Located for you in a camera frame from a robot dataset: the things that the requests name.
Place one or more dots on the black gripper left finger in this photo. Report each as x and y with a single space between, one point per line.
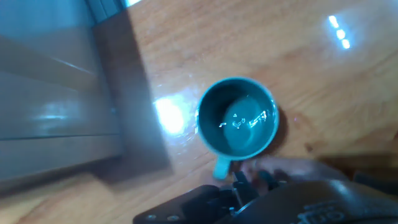
192 205

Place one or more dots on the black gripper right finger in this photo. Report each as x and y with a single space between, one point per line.
244 188

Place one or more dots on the green ceramic mug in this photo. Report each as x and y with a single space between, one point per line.
239 124

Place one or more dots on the silver microwave oven body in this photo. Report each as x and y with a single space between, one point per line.
46 109

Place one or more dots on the bare person hand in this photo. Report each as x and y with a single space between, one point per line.
298 171

